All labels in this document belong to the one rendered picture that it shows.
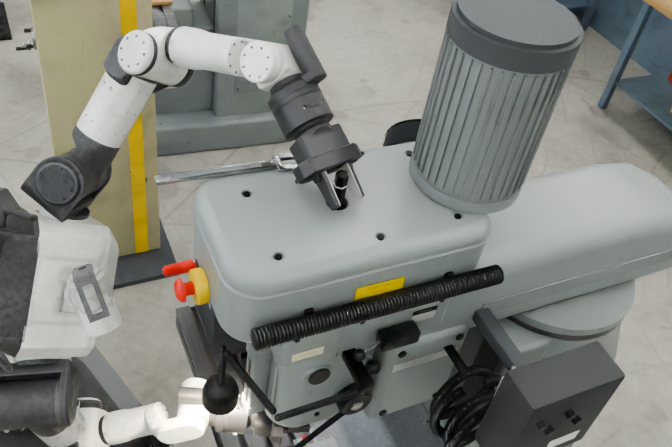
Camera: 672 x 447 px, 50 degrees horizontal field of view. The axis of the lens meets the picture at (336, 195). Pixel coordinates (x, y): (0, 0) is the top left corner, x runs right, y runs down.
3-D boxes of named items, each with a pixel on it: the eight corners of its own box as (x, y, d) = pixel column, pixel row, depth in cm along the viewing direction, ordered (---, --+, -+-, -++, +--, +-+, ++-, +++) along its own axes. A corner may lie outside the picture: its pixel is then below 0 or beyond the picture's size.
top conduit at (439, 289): (256, 356, 107) (258, 341, 105) (247, 334, 110) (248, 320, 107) (501, 287, 124) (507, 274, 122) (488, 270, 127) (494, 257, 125)
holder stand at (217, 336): (212, 358, 205) (214, 313, 192) (198, 299, 220) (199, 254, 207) (253, 350, 209) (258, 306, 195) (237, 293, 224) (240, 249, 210)
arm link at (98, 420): (160, 442, 160) (85, 459, 164) (159, 397, 165) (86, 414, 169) (135, 436, 151) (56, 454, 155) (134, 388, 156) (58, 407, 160)
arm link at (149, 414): (209, 437, 155) (154, 449, 157) (214, 401, 161) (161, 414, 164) (196, 421, 151) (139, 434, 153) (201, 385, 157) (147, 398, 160)
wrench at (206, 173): (157, 190, 114) (157, 186, 113) (152, 174, 116) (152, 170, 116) (301, 169, 122) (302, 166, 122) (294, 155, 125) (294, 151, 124)
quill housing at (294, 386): (278, 453, 145) (293, 360, 124) (245, 372, 158) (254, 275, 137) (361, 425, 153) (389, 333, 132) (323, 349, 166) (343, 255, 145)
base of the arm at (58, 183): (9, 210, 130) (68, 233, 130) (28, 145, 127) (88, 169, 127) (47, 192, 145) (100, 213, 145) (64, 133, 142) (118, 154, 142)
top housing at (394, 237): (229, 358, 111) (233, 291, 100) (183, 242, 128) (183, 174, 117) (479, 289, 129) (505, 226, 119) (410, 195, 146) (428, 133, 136)
